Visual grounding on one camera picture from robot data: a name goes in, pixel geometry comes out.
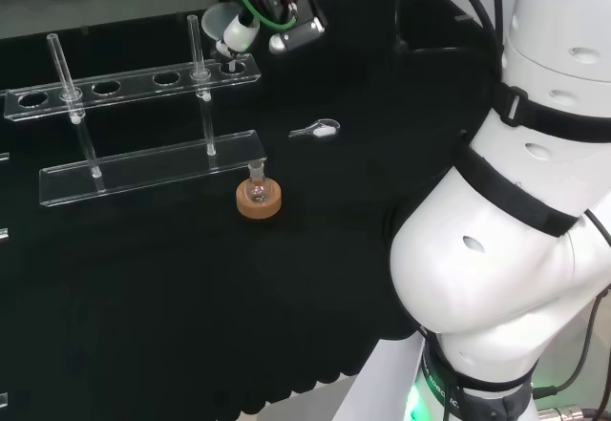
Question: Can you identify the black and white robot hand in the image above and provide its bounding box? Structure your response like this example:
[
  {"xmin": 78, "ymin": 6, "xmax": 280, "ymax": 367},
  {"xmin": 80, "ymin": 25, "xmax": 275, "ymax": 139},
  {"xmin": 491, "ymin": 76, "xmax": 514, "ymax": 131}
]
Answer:
[{"xmin": 215, "ymin": 0, "xmax": 316, "ymax": 62}]

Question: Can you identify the clear plastic funnel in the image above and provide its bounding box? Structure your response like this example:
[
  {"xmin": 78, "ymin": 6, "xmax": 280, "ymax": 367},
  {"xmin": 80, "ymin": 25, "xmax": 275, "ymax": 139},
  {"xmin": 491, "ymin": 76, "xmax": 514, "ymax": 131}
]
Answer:
[{"xmin": 200, "ymin": 3, "xmax": 242, "ymax": 75}]

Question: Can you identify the clear acrylic funnel stand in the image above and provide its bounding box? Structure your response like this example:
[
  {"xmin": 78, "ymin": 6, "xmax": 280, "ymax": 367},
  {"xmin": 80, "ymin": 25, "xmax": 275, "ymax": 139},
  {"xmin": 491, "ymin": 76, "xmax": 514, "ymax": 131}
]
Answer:
[{"xmin": 3, "ymin": 14, "xmax": 268, "ymax": 209}]

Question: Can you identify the small round-bottom glass flask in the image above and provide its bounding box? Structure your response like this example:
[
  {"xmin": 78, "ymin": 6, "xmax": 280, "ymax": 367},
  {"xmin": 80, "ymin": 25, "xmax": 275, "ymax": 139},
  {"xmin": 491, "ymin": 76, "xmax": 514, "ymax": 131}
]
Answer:
[{"xmin": 245, "ymin": 159, "xmax": 274, "ymax": 204}]

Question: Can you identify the black bench cloth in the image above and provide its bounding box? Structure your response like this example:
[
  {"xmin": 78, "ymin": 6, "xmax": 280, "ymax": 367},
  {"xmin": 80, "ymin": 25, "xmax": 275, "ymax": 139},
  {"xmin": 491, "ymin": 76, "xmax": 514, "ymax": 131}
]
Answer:
[{"xmin": 0, "ymin": 0, "xmax": 507, "ymax": 417}]

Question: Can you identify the pale board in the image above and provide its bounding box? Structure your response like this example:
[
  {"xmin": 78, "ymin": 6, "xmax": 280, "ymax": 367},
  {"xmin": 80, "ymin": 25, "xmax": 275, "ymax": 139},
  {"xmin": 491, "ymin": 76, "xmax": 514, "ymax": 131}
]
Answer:
[{"xmin": 333, "ymin": 327, "xmax": 432, "ymax": 421}]

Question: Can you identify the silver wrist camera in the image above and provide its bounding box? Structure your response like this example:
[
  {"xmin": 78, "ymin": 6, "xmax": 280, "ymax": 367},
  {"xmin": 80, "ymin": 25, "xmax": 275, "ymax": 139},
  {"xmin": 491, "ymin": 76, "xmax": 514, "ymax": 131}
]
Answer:
[{"xmin": 267, "ymin": 16, "xmax": 327, "ymax": 55}]

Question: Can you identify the black cable with plug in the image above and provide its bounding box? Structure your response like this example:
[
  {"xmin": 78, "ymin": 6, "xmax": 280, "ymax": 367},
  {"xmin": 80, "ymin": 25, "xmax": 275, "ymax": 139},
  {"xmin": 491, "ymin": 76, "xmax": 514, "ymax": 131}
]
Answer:
[{"xmin": 392, "ymin": 0, "xmax": 507, "ymax": 59}]

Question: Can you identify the cork ring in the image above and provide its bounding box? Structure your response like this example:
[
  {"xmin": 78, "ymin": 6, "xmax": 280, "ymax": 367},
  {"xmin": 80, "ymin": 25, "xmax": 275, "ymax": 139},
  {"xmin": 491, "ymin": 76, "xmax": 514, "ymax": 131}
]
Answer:
[{"xmin": 235, "ymin": 177, "xmax": 283, "ymax": 222}]

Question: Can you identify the thin black cable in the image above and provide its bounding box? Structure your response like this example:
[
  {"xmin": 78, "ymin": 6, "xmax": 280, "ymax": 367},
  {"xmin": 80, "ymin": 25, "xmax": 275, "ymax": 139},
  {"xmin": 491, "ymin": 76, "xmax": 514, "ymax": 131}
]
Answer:
[{"xmin": 531, "ymin": 210, "xmax": 611, "ymax": 401}]

